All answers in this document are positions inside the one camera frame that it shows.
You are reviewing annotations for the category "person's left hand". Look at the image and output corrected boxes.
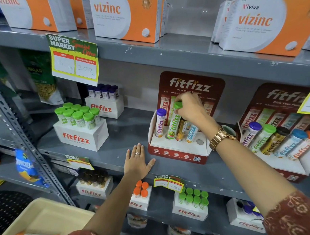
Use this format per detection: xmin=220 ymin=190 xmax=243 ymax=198
xmin=124 ymin=143 xmax=157 ymax=181

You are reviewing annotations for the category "person's right hand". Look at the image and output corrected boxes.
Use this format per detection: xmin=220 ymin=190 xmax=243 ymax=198
xmin=173 ymin=91 xmax=221 ymax=135

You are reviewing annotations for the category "green-capped tablet tube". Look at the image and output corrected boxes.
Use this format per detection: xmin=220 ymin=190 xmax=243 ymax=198
xmin=249 ymin=123 xmax=277 ymax=154
xmin=167 ymin=101 xmax=183 ymax=140

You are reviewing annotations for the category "person's right forearm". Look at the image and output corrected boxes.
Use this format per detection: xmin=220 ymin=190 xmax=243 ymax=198
xmin=212 ymin=135 xmax=299 ymax=219

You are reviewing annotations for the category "person's left forearm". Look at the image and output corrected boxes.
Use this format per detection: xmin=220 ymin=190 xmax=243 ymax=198
xmin=83 ymin=172 xmax=143 ymax=235

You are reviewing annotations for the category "small green yellow price tag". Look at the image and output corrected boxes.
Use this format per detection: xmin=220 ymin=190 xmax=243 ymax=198
xmin=153 ymin=174 xmax=185 ymax=193
xmin=65 ymin=155 xmax=95 ymax=170

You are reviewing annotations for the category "red white display stand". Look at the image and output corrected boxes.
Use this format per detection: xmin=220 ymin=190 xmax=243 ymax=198
xmin=233 ymin=82 xmax=310 ymax=184
xmin=147 ymin=70 xmax=226 ymax=166

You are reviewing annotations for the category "purple-capped tablet tube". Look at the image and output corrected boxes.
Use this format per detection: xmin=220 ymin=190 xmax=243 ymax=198
xmin=240 ymin=121 xmax=262 ymax=148
xmin=155 ymin=108 xmax=168 ymax=138

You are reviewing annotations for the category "light blue tablet tube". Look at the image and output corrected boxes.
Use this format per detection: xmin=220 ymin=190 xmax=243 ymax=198
xmin=186 ymin=124 xmax=199 ymax=144

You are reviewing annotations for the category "narrow white box display holder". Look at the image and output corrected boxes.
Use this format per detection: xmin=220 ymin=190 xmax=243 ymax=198
xmin=129 ymin=185 xmax=152 ymax=212

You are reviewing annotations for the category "group of black-capped tubes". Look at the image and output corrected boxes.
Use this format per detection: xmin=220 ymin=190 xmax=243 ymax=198
xmin=77 ymin=169 xmax=109 ymax=189

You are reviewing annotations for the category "gray metal shelving rack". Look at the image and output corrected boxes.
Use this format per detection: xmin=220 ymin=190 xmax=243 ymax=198
xmin=0 ymin=0 xmax=310 ymax=235

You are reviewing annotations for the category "group of green-capped tubes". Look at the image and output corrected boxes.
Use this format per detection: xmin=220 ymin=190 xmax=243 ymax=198
xmin=54 ymin=102 xmax=101 ymax=131
xmin=177 ymin=186 xmax=209 ymax=209

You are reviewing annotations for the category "gold wristwatch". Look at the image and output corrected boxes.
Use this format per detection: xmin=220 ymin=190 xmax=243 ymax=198
xmin=209 ymin=124 xmax=237 ymax=152

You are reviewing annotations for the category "group of purple-capped tubes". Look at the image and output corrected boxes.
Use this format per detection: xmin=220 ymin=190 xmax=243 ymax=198
xmin=87 ymin=83 xmax=120 ymax=100

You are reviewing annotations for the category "red patterned left sleeve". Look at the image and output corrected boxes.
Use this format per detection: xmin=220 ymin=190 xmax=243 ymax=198
xmin=67 ymin=229 xmax=104 ymax=235

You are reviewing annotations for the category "red patterned sleeve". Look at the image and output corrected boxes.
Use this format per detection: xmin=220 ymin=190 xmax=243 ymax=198
xmin=67 ymin=229 xmax=104 ymax=235
xmin=262 ymin=190 xmax=310 ymax=235

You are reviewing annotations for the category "cream plastic tray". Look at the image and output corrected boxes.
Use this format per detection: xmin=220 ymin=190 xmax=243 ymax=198
xmin=1 ymin=196 xmax=96 ymax=235

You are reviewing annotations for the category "blue snack packet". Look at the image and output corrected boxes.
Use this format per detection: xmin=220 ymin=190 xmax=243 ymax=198
xmin=14 ymin=148 xmax=50 ymax=188

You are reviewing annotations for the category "black-capped gold tablet tube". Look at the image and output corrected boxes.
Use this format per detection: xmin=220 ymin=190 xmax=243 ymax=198
xmin=260 ymin=126 xmax=290 ymax=156

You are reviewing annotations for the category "large green yellow price tag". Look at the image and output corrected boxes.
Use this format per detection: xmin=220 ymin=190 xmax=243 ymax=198
xmin=44 ymin=33 xmax=101 ymax=87

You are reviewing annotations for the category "green snack packet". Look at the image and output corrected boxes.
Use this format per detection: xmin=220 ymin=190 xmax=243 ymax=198
xmin=17 ymin=49 xmax=66 ymax=106

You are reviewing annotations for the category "blue-capped tablet tube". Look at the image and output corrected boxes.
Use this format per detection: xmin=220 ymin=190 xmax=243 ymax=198
xmin=273 ymin=128 xmax=308 ymax=159

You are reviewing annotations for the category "black mesh basket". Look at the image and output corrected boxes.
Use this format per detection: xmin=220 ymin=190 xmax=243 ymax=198
xmin=0 ymin=191 xmax=34 ymax=235

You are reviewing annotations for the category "red patterned right sleeve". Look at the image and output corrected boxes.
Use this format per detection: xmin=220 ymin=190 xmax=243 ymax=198
xmin=262 ymin=190 xmax=310 ymax=235

